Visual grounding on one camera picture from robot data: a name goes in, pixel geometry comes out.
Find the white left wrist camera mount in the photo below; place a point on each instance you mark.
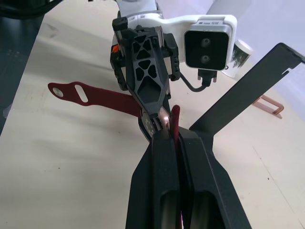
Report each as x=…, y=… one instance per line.
x=171, y=23

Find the dotted-pad finger of the black left gripper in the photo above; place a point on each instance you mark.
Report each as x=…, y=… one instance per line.
x=147, y=124

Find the black metal watch stand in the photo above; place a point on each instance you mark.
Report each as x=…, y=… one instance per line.
x=245, y=88

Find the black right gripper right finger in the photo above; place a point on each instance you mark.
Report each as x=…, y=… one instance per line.
x=205, y=176

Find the white cup with dark print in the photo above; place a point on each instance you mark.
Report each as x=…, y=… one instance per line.
x=239, y=59

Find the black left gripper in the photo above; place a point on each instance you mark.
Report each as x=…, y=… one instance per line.
x=172, y=50

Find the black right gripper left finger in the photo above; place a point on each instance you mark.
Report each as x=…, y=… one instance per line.
x=152, y=171

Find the copper-coloured bent stand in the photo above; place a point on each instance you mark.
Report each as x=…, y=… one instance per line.
x=276, y=107

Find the rose gold watch body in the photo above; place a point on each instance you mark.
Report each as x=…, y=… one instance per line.
x=164, y=119

